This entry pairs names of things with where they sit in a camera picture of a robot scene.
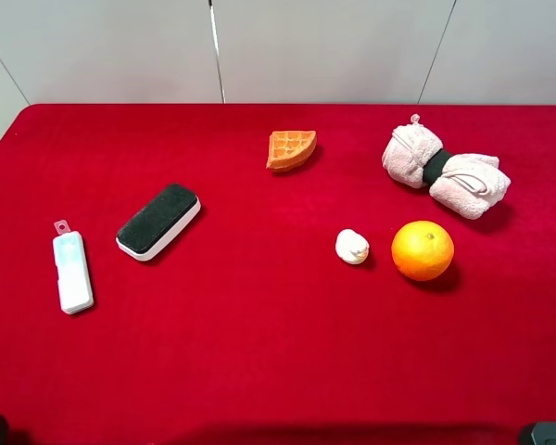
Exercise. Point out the small white duck toy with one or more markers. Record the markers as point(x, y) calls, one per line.
point(351, 247)

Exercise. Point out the red velvet table cloth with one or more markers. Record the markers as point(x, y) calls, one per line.
point(247, 328)

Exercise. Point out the black robot base right corner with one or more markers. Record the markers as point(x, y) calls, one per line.
point(540, 433)

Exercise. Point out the white plastic case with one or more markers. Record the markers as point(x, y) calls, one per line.
point(73, 280)

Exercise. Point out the rolled pink towel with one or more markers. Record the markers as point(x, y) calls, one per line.
point(468, 184)

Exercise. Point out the orange waffle piece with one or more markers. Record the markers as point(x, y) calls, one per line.
point(290, 149)

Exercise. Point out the orange fruit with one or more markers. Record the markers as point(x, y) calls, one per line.
point(422, 250)

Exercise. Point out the black white board eraser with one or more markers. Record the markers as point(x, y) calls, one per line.
point(156, 224)

